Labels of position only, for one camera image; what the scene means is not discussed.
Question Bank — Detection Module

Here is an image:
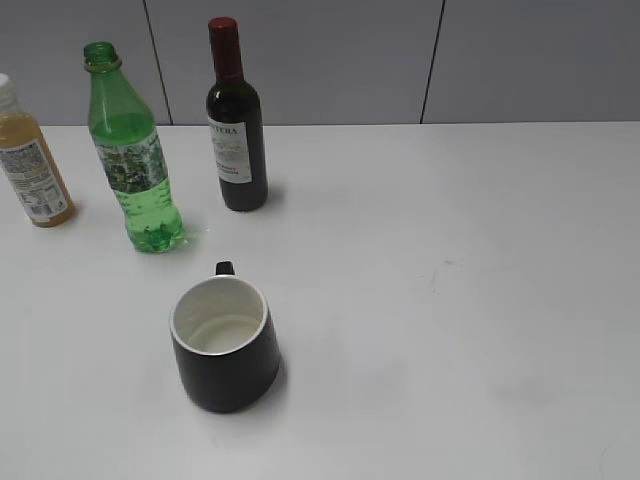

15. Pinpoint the black mug white inside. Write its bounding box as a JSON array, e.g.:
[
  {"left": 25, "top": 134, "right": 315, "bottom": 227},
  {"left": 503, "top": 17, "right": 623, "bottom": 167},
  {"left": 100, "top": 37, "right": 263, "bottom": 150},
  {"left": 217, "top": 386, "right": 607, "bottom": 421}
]
[{"left": 169, "top": 261, "right": 281, "bottom": 413}]

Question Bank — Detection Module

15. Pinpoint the green sprite bottle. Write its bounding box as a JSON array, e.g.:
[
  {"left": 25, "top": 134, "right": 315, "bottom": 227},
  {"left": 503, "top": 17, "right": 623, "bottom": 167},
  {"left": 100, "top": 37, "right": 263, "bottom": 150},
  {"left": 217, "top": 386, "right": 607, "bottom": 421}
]
[{"left": 83, "top": 41, "right": 184, "bottom": 253}]

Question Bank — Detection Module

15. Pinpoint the red wine bottle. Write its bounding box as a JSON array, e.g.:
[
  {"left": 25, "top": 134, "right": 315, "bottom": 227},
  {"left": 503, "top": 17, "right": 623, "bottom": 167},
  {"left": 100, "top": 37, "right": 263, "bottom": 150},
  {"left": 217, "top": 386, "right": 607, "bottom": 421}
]
[{"left": 206, "top": 17, "right": 268, "bottom": 212}]

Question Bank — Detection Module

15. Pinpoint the orange juice bottle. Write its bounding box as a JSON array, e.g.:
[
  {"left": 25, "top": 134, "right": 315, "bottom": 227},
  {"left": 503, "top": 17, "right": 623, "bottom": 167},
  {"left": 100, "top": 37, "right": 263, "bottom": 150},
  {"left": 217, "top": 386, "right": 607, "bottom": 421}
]
[{"left": 1, "top": 74, "right": 75, "bottom": 228}]

